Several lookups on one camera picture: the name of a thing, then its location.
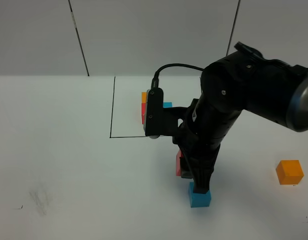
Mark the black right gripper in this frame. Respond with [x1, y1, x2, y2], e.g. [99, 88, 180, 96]
[173, 98, 241, 194]

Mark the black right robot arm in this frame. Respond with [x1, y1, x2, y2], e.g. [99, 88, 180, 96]
[173, 42, 308, 194]

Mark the template blue cube block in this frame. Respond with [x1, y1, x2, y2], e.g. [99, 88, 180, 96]
[163, 102, 173, 108]

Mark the template red cube block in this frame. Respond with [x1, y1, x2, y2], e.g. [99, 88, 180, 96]
[141, 102, 146, 124]

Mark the template orange cube block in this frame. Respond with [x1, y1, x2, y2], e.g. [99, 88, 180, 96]
[142, 92, 147, 104]

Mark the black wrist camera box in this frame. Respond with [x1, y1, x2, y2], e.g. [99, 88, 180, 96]
[144, 87, 187, 138]

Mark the black camera cable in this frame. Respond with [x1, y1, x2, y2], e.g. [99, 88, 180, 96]
[150, 63, 205, 90]

